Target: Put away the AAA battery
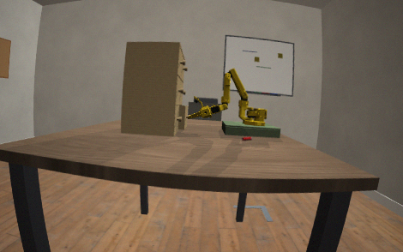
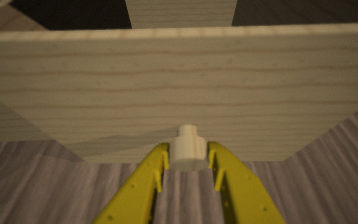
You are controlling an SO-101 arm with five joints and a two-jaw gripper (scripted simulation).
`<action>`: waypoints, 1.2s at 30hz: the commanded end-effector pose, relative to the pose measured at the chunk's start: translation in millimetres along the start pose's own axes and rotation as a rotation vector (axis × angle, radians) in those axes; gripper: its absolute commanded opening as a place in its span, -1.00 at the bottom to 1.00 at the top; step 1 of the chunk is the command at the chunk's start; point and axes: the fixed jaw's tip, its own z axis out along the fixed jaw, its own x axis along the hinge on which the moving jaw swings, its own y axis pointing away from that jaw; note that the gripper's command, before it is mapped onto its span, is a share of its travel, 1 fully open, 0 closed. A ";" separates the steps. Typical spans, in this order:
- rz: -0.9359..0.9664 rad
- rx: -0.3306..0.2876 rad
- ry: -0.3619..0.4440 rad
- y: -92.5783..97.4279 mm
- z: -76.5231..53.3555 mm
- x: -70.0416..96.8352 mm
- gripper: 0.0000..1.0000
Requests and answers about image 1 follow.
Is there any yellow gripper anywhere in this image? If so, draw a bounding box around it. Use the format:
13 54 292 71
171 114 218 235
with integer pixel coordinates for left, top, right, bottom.
188 96 212 118

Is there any brown wooden chest of drawers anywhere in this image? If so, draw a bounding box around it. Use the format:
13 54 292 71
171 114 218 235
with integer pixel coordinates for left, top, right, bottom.
121 42 183 136

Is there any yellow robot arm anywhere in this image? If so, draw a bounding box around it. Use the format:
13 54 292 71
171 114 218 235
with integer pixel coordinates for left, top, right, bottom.
209 69 266 126

